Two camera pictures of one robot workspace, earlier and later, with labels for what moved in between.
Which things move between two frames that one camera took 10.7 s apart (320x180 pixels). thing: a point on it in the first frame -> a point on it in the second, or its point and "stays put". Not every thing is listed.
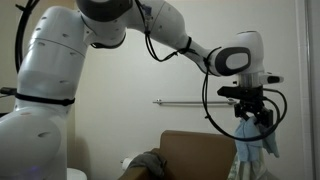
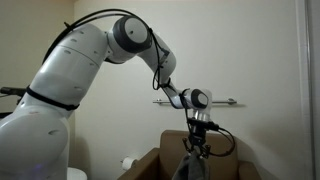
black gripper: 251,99 -> 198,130
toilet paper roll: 125,163 stays put
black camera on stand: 11,91 stays put
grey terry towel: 153,160 -> 192,167
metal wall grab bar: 219,102 stays put
